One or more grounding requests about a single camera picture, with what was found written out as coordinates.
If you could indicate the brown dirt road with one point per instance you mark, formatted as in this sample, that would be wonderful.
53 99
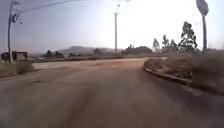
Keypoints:
100 96

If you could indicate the dark low building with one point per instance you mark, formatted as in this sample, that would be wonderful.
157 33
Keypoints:
15 56

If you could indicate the row of trees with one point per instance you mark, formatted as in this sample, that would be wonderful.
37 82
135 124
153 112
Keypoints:
180 41

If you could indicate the tall pale utility pole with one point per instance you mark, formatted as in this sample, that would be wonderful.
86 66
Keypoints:
116 33

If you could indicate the road sign on post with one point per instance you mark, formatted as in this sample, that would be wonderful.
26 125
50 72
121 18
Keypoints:
204 26

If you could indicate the dry grass patch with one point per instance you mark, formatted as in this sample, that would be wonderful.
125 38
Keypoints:
15 68

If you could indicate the utility pole with fittings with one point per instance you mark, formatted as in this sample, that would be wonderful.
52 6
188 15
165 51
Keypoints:
10 36

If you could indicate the stone kerb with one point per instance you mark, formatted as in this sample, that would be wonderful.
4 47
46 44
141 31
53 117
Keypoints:
166 77

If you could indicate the dark bushes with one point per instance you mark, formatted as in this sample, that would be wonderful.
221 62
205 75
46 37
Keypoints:
136 50
53 54

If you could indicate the dry scrub verge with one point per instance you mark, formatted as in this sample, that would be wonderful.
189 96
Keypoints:
193 66

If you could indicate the distant hill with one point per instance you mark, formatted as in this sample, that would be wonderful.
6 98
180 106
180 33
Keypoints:
83 50

